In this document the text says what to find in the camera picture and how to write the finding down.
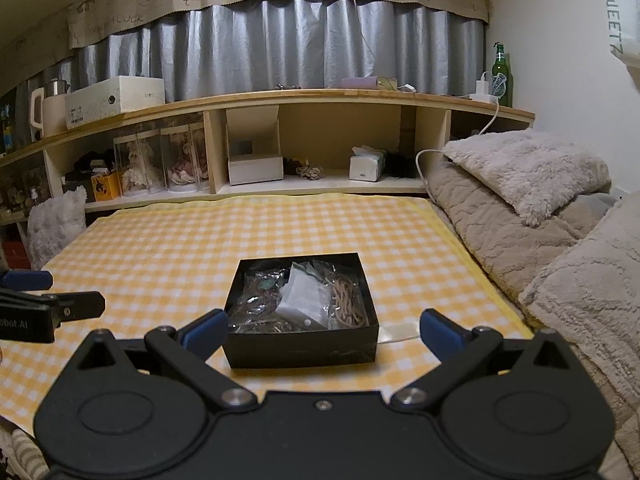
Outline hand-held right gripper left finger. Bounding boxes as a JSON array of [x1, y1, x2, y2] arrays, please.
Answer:
[[75, 309, 257, 415]]

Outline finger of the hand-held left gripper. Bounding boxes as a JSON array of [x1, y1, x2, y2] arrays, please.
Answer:
[[0, 269, 55, 291], [0, 290, 107, 329]]

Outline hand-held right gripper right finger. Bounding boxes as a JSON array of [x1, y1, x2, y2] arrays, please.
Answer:
[[391, 309, 577, 415]]

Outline clear bag of dark trinkets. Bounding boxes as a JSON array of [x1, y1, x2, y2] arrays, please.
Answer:
[[229, 267, 292, 335]]

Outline black box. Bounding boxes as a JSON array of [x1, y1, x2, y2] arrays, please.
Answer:
[[222, 252, 379, 371]]

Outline silver grey packet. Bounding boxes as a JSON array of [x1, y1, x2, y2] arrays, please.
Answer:
[[276, 262, 332, 332]]

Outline white fluffy cushion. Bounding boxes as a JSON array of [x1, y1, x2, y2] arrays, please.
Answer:
[[26, 186, 89, 272]]

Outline yellow checked blanket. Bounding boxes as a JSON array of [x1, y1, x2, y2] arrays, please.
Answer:
[[0, 192, 534, 427]]

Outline beige quilted blanket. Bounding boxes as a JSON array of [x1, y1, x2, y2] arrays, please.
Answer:
[[427, 162, 640, 480]]

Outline yellow carton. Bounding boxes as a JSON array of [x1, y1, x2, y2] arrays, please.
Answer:
[[90, 170, 124, 200]]

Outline striped cloth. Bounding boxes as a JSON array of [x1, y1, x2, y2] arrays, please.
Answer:
[[0, 426, 49, 480]]

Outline black scrunchies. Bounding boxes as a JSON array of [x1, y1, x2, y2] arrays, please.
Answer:
[[74, 149, 117, 182]]

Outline blue printed box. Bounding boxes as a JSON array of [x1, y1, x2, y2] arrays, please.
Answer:
[[0, 102, 14, 157]]

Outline beige fluffy blanket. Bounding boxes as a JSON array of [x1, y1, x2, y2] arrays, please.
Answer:
[[517, 192, 640, 377]]

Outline cream kettle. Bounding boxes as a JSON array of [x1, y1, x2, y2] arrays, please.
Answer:
[[30, 78, 71, 141]]

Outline open white cardboard box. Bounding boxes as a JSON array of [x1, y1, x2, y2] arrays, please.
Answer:
[[224, 106, 286, 186]]

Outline black fluffy thing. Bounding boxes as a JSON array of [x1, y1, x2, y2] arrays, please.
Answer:
[[384, 151, 419, 180]]

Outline tissue pack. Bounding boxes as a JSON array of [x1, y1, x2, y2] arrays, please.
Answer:
[[349, 145, 389, 181]]

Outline grey fluffy pillow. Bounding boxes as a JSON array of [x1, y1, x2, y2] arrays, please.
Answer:
[[442, 129, 614, 227]]

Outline brown scrunchie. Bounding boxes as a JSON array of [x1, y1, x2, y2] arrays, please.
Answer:
[[295, 161, 327, 181]]

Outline long white box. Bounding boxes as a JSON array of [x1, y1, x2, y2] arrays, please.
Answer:
[[65, 76, 166, 131]]

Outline white charger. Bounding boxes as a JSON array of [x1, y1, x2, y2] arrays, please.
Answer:
[[470, 72, 496, 102]]

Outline wooden headboard shelf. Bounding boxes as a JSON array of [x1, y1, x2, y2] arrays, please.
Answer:
[[0, 88, 536, 227]]

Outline green glass bottle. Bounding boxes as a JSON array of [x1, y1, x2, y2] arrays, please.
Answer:
[[492, 42, 515, 108]]

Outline silver curtain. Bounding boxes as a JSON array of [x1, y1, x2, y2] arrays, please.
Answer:
[[0, 0, 489, 107]]

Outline white charging cable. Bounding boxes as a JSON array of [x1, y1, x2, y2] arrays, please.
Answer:
[[415, 100, 502, 200]]

